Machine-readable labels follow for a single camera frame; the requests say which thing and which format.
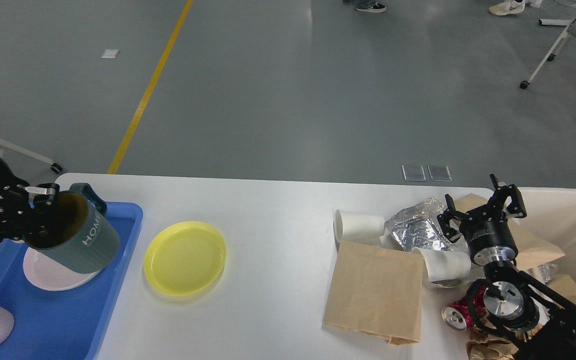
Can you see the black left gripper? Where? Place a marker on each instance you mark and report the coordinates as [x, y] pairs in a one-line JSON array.
[[15, 203]]

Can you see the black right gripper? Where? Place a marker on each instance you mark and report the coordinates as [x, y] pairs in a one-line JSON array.
[[486, 231]]

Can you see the dark green mug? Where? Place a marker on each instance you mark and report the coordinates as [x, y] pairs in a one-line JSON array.
[[77, 234]]

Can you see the yellow plastic plate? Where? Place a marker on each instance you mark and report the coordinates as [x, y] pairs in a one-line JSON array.
[[184, 258]]

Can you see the right floor socket cover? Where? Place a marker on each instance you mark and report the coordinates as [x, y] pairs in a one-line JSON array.
[[439, 173]]

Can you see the floor socket cover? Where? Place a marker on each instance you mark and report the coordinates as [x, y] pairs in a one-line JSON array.
[[439, 173], [414, 173]]

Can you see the brown paper bag on bin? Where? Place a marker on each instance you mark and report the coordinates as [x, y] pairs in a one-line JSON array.
[[532, 250]]

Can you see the crumpled silver foil bag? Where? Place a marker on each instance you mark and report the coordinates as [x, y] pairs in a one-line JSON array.
[[418, 227]]

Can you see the crushed white paper cup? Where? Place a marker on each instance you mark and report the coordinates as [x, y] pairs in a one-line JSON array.
[[443, 265]]

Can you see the white round plate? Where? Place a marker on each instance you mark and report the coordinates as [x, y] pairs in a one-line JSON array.
[[47, 274]]

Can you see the left floor socket cover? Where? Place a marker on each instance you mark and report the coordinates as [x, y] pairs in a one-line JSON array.
[[414, 173]]

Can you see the crushed red soda can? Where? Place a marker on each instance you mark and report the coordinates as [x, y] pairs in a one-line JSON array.
[[457, 316]]

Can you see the brown paper inside bin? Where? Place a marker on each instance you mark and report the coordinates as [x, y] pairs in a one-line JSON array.
[[564, 285]]

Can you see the upright-lying white paper cup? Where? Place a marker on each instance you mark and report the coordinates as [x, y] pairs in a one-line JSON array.
[[358, 227]]

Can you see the blue plastic tray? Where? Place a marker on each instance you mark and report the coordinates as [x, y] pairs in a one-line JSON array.
[[70, 324]]

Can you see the flat brown paper bag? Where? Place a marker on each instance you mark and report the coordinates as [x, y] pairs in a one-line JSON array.
[[378, 292]]

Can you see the crumpled brown paper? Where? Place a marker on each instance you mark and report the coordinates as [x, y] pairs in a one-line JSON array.
[[484, 346]]

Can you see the white sneaker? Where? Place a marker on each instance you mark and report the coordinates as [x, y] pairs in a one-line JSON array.
[[507, 7]]

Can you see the black sneaker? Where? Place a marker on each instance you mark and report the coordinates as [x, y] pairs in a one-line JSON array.
[[370, 6]]

